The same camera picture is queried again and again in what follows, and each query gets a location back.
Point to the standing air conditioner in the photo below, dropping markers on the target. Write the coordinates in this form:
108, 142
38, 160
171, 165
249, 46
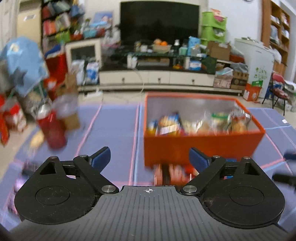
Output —
29, 21

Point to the orange storage box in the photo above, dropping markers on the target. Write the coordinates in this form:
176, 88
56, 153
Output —
174, 149

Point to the white small refrigerator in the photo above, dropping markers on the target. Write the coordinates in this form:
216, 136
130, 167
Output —
259, 60

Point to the white TV cabinet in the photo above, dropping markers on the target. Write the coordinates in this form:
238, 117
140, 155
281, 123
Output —
132, 80

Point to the black television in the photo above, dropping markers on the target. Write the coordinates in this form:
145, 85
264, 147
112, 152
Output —
164, 20

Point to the white framed cabinet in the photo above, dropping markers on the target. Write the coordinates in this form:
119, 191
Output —
88, 50

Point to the red soda can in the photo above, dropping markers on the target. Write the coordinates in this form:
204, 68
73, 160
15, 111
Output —
51, 127

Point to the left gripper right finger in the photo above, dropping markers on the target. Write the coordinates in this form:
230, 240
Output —
238, 194

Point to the wooden bookshelf right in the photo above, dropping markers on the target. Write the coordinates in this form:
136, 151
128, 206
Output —
275, 32

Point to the blue shark fabric cover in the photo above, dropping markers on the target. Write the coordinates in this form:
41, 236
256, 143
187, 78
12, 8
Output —
25, 64

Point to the fruit bowl with oranges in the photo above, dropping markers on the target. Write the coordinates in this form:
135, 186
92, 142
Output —
160, 46

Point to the clear plastic jar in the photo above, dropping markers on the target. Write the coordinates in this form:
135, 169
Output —
66, 108

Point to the orange gift bag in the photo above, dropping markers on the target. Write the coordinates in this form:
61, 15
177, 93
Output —
252, 90

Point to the dark bookshelf with books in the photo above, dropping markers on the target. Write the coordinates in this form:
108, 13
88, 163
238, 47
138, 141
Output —
60, 20

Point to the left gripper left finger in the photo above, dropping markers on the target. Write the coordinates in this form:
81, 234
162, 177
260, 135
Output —
63, 191

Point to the green stacked storage bins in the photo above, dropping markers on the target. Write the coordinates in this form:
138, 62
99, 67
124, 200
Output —
213, 27

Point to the red folding chair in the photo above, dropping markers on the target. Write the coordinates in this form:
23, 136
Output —
276, 89

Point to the blue plaid tablecloth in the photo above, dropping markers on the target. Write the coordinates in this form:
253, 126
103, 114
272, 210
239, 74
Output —
120, 127

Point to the large cardboard box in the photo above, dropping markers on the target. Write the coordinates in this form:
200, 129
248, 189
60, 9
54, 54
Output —
220, 51

